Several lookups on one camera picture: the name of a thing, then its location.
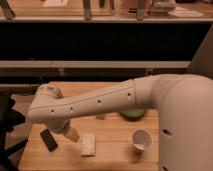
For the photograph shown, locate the black eraser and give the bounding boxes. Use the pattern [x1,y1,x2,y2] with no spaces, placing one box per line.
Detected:
[40,129,58,152]

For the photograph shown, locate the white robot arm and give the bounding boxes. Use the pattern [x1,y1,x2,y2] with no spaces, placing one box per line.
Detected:
[28,74,213,171]

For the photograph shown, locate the green ceramic bowl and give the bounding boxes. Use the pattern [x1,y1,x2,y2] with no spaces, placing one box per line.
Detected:
[121,109,146,119]

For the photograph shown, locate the white sponge block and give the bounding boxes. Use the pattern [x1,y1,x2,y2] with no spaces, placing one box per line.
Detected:
[81,133,96,156]

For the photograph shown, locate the black office chair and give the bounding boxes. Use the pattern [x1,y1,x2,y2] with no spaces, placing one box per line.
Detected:
[0,91,27,171]

